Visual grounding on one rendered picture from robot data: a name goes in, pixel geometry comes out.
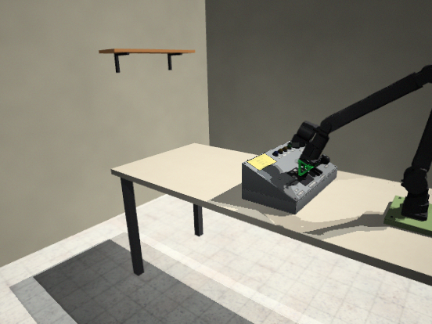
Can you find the light grey control panel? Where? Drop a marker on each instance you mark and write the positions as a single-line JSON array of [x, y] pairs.
[[271, 179]]

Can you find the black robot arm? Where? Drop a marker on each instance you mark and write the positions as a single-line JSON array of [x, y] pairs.
[[415, 179]]

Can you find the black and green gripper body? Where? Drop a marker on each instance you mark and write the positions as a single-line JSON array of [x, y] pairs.
[[314, 158]]

